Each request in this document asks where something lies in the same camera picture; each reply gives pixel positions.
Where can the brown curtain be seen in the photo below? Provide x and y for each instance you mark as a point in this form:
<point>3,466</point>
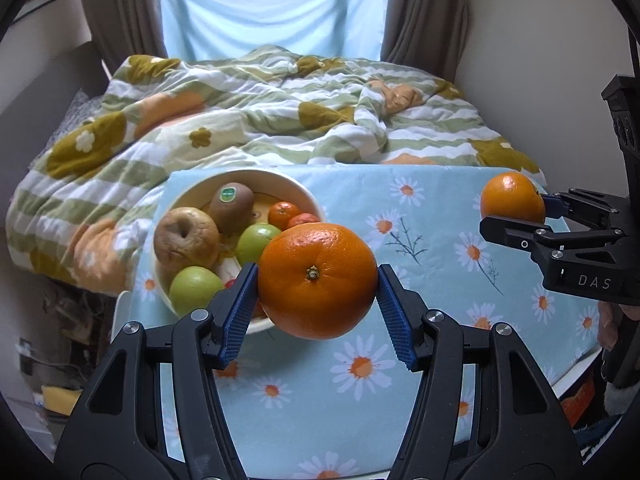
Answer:
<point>120,10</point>
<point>425,10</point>

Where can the person's right hand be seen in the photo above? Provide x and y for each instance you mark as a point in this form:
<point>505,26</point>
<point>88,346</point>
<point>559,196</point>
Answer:
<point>607,325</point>

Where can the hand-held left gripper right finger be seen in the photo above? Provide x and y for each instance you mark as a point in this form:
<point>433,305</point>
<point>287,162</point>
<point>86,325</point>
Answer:
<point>395,320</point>

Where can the grey bed headboard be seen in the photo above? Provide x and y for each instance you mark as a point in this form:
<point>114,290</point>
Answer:
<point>60,75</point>

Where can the green striped flower blanket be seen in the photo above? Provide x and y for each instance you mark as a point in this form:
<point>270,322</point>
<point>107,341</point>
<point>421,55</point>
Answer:
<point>250,110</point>

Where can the blue daisy tablecloth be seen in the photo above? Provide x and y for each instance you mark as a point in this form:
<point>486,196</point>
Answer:
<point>440,200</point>

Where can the green apple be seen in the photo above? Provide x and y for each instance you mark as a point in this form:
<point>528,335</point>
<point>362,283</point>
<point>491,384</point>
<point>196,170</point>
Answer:
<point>252,245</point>
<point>192,290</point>

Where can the brown kiwi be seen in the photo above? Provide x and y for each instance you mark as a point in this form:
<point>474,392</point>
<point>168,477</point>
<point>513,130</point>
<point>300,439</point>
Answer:
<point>232,212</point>

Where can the cream oval bowl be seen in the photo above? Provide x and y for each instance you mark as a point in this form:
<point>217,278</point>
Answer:
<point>200,190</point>

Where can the yellow packet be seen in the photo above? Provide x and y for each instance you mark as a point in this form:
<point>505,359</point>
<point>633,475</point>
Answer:
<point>60,400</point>

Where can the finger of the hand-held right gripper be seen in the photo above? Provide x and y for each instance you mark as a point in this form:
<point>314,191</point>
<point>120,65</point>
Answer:
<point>505,232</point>
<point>552,206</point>

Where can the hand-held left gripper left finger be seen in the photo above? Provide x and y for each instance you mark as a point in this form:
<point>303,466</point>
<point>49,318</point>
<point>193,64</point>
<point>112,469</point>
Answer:
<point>240,305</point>

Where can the white table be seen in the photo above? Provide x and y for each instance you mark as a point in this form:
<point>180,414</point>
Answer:
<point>122,315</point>

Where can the large orange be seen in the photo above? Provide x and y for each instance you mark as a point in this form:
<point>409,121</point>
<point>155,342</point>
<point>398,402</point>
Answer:
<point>510,195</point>
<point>320,300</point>

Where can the grey patterned pillow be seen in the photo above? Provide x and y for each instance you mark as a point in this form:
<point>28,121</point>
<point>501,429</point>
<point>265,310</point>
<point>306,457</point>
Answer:
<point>75,115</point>

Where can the wrinkled yellow apple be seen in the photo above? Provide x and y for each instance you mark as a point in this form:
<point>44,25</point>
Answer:
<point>185,240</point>

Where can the orange bag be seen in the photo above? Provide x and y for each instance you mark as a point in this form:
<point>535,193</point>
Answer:
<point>580,400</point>

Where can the light blue window sheet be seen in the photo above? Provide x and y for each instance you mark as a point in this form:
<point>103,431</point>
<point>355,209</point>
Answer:
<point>275,5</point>

